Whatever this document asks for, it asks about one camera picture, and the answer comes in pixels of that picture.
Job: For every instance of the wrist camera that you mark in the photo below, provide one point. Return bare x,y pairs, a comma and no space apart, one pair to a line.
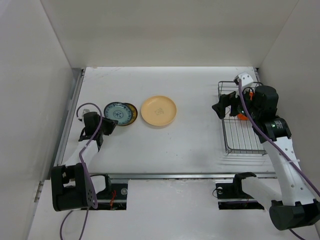
85,111
243,79

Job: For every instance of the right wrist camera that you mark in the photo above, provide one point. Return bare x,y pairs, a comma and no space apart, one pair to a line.
243,79

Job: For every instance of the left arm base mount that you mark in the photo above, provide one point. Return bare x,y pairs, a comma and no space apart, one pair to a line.
111,193

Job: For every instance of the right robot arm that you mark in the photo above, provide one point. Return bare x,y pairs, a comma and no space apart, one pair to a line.
295,206

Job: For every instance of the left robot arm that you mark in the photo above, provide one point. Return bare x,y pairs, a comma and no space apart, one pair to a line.
72,186

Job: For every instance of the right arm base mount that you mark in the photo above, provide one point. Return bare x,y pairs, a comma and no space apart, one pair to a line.
229,198

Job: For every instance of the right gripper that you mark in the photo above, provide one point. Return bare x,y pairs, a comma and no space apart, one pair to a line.
224,101

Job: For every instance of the front metal table rail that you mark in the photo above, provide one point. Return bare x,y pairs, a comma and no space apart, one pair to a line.
170,176

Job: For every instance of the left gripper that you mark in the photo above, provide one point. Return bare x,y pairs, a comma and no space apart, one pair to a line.
110,124

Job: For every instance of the left metal table rail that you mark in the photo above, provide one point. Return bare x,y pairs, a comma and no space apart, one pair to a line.
64,129

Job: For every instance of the yellow black patterned plate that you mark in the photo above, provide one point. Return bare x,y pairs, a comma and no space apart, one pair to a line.
134,114

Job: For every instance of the metal table rail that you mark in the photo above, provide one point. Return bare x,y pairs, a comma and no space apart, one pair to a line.
64,129
170,176

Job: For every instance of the beige bear plate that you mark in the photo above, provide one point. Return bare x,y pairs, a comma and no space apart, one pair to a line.
158,111

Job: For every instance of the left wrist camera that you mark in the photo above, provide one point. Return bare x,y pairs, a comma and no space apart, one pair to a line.
85,111

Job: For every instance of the blue white floral plate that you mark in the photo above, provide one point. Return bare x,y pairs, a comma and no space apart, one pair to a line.
119,112

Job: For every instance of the grey wire dish rack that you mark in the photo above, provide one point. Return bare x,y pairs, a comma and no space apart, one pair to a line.
239,137

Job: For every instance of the orange plate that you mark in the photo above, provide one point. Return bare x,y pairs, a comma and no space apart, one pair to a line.
241,114

